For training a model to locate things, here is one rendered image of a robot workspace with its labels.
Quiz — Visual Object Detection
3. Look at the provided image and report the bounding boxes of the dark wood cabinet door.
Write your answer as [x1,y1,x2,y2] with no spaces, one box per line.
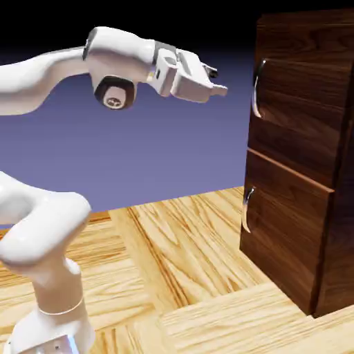
[239,148,335,316]
[248,56,353,189]

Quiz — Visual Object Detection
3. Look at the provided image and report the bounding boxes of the dark wood cabinet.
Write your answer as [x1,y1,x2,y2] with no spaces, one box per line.
[239,8,354,318]

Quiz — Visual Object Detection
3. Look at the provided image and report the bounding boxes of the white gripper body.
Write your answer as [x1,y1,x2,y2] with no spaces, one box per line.
[169,48,216,104]

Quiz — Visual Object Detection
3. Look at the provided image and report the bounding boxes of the curved silver door handle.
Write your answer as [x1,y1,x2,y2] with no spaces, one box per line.
[241,187,256,234]
[251,58,268,119]

